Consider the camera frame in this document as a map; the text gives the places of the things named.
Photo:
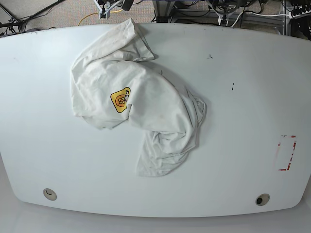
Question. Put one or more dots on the white printed T-shirt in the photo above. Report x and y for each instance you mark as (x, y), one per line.
(110, 85)

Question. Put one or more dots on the red tape rectangle marking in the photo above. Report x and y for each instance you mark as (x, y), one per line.
(285, 152)

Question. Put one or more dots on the white power strip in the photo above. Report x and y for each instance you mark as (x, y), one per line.
(300, 12)

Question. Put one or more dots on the aluminium frame stand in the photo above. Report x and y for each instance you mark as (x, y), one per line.
(162, 9)

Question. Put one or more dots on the image-left white wrist camera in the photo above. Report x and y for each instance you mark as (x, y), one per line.
(106, 6)

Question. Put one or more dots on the left table cable grommet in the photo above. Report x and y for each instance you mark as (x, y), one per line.
(49, 194)

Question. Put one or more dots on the table cable grommet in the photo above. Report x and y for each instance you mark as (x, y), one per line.
(49, 194)
(262, 199)

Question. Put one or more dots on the right table cable grommet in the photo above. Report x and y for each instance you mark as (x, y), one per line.
(262, 199)

